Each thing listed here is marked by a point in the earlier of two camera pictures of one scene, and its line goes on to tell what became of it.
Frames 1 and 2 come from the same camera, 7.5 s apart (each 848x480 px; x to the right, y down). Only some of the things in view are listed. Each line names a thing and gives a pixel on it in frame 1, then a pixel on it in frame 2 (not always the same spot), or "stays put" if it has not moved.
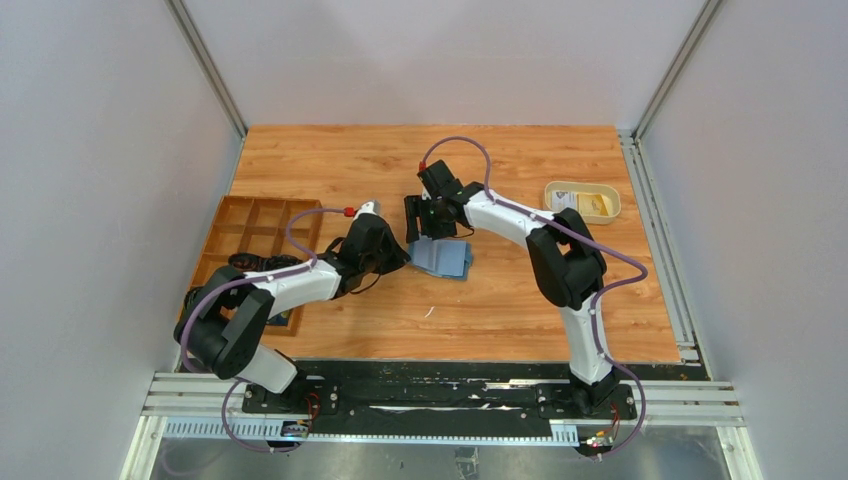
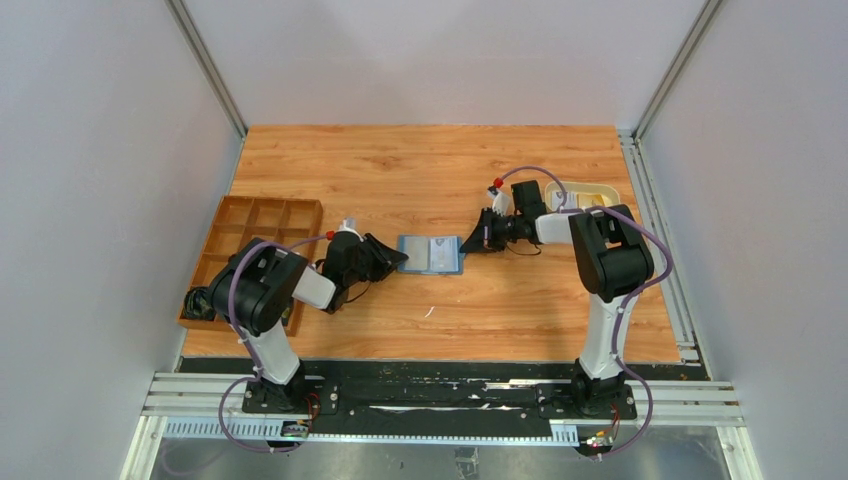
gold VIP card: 591,204 stays put
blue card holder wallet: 448,258 stays put
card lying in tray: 564,199 stays put
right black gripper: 430,216 to 495,228
